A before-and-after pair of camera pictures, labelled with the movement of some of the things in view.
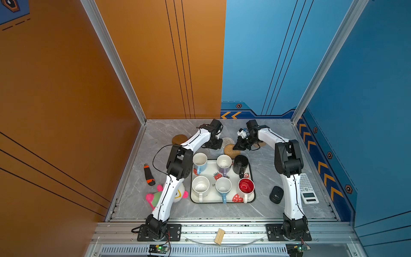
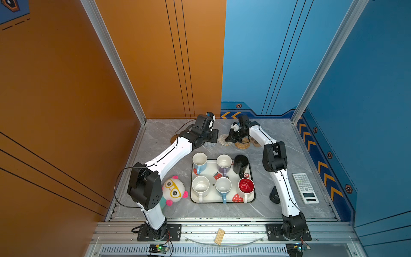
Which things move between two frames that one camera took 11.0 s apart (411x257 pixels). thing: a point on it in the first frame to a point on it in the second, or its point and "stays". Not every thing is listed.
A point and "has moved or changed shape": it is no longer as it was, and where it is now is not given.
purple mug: (223, 163) stays
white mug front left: (200, 186) stays
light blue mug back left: (199, 160) stays
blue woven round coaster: (217, 152) has moved or changed shape
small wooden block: (219, 236) stays
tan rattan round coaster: (228, 150) has moved or changed shape
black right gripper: (240, 144) to (231, 137)
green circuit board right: (296, 249) stays
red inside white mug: (246, 187) stays
